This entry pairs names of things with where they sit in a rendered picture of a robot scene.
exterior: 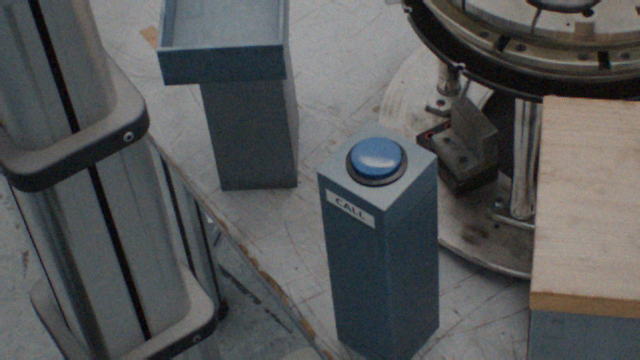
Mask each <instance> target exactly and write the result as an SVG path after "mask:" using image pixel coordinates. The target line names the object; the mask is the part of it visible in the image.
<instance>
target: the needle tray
mask: <svg viewBox="0 0 640 360"><path fill-rule="evenodd" d="M289 11H290V0H162V5H161V14H160V21H159V24H158V34H157V42H156V55H157V59H158V63H159V67H160V73H162V77H163V81H164V85H165V86H168V85H189V84H199V86H200V92H201V96H202V101H203V107H204V111H205V116H206V120H207V126H208V131H209V135H210V140H211V146H212V150H213V155H215V160H214V161H216V165H217V170H218V174H219V180H220V185H221V189H222V191H228V190H252V189H274V188H296V187H297V182H298V119H300V116H298V109H297V100H296V93H295V84H294V77H293V68H292V61H291V53H290V45H289Z"/></svg>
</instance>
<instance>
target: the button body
mask: <svg viewBox="0 0 640 360"><path fill-rule="evenodd" d="M370 137H386V138H390V139H392V140H394V142H396V143H398V144H399V145H401V146H402V147H403V148H404V149H405V151H406V153H407V156H408V166H407V170H406V172H405V173H404V175H403V177H402V178H401V179H399V180H397V181H396V182H394V183H392V184H390V185H387V186H382V187H369V186H364V185H361V184H359V183H357V182H356V181H354V180H353V179H352V178H351V177H349V174H348V173H347V171H346V166H345V158H346V155H347V152H348V151H349V149H351V148H352V147H353V146H354V145H355V144H357V143H358V142H360V140H363V139H365V138H370ZM317 178H318V186H319V195H320V203H321V212H322V220H323V229H324V237H325V246H326V254H327V263H328V271H329V280H330V288H331V297H332V305H334V313H335V322H336V330H337V339H338V340H339V341H341V342H342V343H344V344H346V345H347V346H349V347H351V348H353V350H354V351H356V352H357V353H359V354H360V355H362V356H363V357H365V358H366V359H369V360H411V358H412V357H413V356H414V355H415V354H416V353H417V352H419V350H420V348H421V347H422V346H423V345H424V344H425V343H426V341H427V340H428V339H429V338H430V337H431V336H432V335H433V333H435V332H436V330H437V329H438V328H439V327H440V303H439V228H438V156H437V155H436V154H433V153H431V152H429V151H428V150H426V149H424V148H422V147H420V146H419V145H416V144H414V143H412V142H410V140H409V139H407V138H405V137H403V136H401V135H399V134H397V133H395V132H393V131H391V130H390V129H388V128H386V127H383V126H381V125H380V123H378V122H376V121H374V120H372V119H368V120H366V121H365V122H364V123H363V125H362V126H361V127H360V128H359V129H358V130H357V131H356V132H355V133H354V134H353V135H352V136H351V137H349V138H348V139H347V140H346V142H345V143H344V144H343V145H342V146H341V147H340V148H339V149H338V150H337V151H336V152H335V153H334V154H332V155H331V156H330V157H329V158H328V160H327V161H326V162H325V163H324V164H323V165H322V166H321V167H320V168H319V169H318V170H317ZM325 188H327V189H328V190H330V191H332V192H334V194H336V195H338V196H339V197H341V198H343V199H344V200H346V201H348V202H349V203H352V204H354V205H355V206H357V207H359V208H360V209H362V211H364V212H366V213H368V214H370V215H372V216H373V217H374V220H375V229H373V228H372V226H370V225H368V224H366V223H364V222H362V221H361V220H359V219H357V218H356V217H354V216H352V215H351V214H348V213H346V212H345V211H343V209H341V208H340V207H338V206H336V205H335V204H332V203H330V202H329V201H327V198H326V189H325Z"/></svg>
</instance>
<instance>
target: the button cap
mask: <svg viewBox="0 0 640 360"><path fill-rule="evenodd" d="M401 165H402V152H401V149H399V147H398V146H397V145H396V144H395V143H394V142H392V140H391V139H388V138H385V137H370V138H366V139H363V140H361V142H360V143H358V144H357V145H356V146H355V148H354V149H353V151H352V166H353V169H354V170H355V172H356V173H357V174H358V175H360V177H362V178H364V179H369V180H382V179H387V178H389V177H391V175H393V174H394V173H396V172H397V171H398V169H399V168H401Z"/></svg>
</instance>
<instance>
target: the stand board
mask: <svg viewBox="0 0 640 360"><path fill-rule="evenodd" d="M529 308H530V309H533V310H546V311H559V312H571V313H583V314H596V315H608V316H621V318H634V319H640V101H622V100H604V99H586V98H568V97H550V96H545V97H544V98H543V109H542V124H541V139H540V156H539V172H538V188H536V204H535V220H534V236H533V252H532V268H531V284H530V300H529Z"/></svg>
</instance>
